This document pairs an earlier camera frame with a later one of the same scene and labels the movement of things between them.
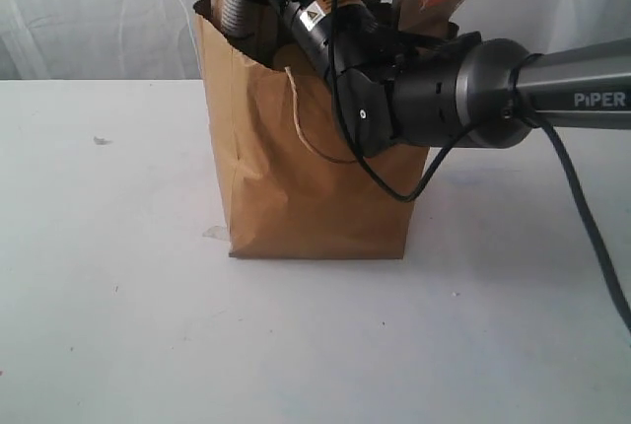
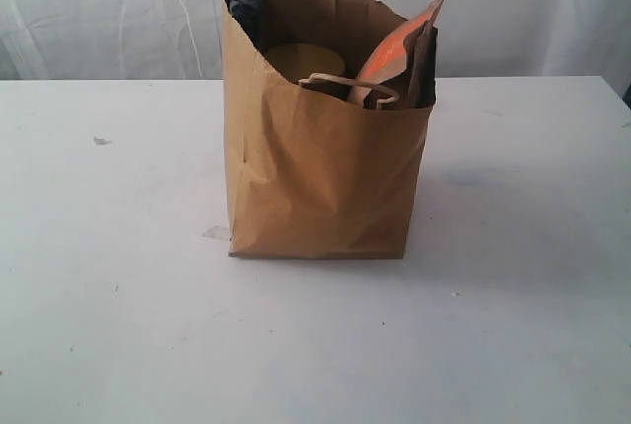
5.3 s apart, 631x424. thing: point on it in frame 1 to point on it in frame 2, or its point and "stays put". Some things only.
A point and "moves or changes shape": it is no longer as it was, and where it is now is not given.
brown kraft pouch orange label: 427,12 moves or changes shape
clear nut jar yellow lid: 293,56 stays put
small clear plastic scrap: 102,141 stays put
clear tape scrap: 216,231 stays put
